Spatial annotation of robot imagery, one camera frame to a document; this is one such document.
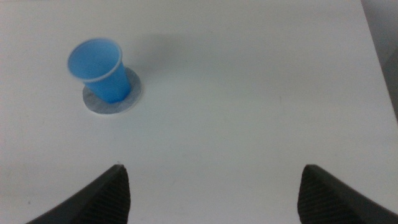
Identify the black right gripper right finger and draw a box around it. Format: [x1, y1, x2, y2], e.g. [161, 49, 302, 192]
[297, 164, 398, 224]

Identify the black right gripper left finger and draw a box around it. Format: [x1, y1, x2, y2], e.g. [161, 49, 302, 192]
[25, 164, 131, 224]

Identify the blue plastic cup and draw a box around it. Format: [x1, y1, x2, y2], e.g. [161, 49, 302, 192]
[67, 37, 132, 105]

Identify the round grey cup mat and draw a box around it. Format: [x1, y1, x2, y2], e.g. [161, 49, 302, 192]
[82, 67, 143, 115]

